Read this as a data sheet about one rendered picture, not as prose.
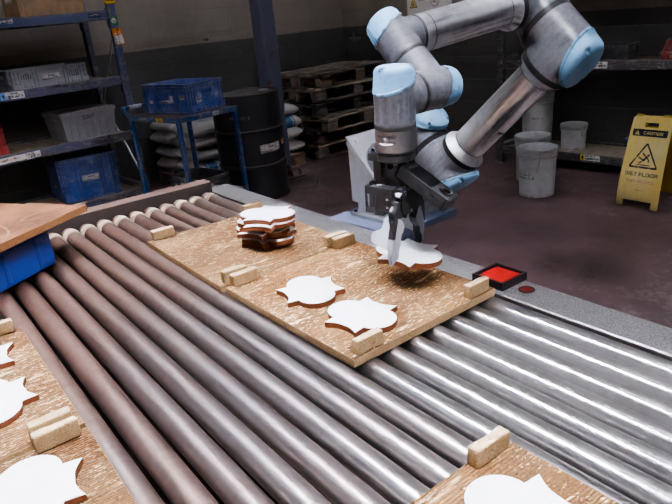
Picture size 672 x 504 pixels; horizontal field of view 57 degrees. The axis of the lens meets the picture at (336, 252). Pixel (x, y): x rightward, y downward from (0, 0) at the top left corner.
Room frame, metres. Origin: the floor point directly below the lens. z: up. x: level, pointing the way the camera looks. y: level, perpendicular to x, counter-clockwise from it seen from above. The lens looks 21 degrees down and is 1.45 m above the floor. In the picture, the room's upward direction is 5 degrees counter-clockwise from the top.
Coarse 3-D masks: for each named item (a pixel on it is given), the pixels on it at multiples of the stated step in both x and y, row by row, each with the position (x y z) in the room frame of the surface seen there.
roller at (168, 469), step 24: (24, 288) 1.31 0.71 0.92; (48, 312) 1.16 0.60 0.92; (48, 336) 1.08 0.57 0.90; (72, 336) 1.05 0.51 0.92; (72, 360) 0.96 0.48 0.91; (96, 360) 0.96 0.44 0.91; (96, 384) 0.87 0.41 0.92; (120, 408) 0.79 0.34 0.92; (120, 432) 0.75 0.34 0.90; (144, 432) 0.73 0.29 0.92; (144, 456) 0.68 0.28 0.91; (168, 456) 0.67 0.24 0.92; (168, 480) 0.63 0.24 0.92; (192, 480) 0.62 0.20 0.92
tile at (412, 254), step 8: (408, 240) 1.17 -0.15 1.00; (376, 248) 1.14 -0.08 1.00; (400, 248) 1.13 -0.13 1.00; (408, 248) 1.13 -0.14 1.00; (416, 248) 1.13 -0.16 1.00; (424, 248) 1.13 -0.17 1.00; (432, 248) 1.13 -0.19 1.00; (384, 256) 1.10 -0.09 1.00; (400, 256) 1.10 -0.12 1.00; (408, 256) 1.10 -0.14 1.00; (416, 256) 1.09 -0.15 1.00; (424, 256) 1.09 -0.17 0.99; (432, 256) 1.09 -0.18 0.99; (440, 256) 1.09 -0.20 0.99; (400, 264) 1.07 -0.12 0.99; (408, 264) 1.06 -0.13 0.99; (416, 264) 1.07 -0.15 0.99; (424, 264) 1.06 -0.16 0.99; (432, 264) 1.06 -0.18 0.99
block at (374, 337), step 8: (376, 328) 0.89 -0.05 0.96; (360, 336) 0.87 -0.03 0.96; (368, 336) 0.86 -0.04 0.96; (376, 336) 0.87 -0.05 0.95; (352, 344) 0.86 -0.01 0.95; (360, 344) 0.85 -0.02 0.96; (368, 344) 0.86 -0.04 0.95; (376, 344) 0.87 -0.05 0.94; (352, 352) 0.86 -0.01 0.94; (360, 352) 0.85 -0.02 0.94
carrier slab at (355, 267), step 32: (320, 256) 1.29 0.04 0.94; (352, 256) 1.27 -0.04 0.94; (256, 288) 1.15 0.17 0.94; (352, 288) 1.11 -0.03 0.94; (384, 288) 1.09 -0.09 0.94; (416, 288) 1.08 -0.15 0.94; (448, 288) 1.06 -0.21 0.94; (288, 320) 0.99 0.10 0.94; (320, 320) 0.98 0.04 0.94; (416, 320) 0.95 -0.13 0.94
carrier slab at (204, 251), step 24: (168, 240) 1.50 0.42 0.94; (192, 240) 1.48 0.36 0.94; (216, 240) 1.47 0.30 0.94; (240, 240) 1.45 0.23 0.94; (312, 240) 1.40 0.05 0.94; (192, 264) 1.32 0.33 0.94; (216, 264) 1.30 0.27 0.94; (240, 264) 1.29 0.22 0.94; (264, 264) 1.28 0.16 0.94; (288, 264) 1.27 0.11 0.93; (216, 288) 1.19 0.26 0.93
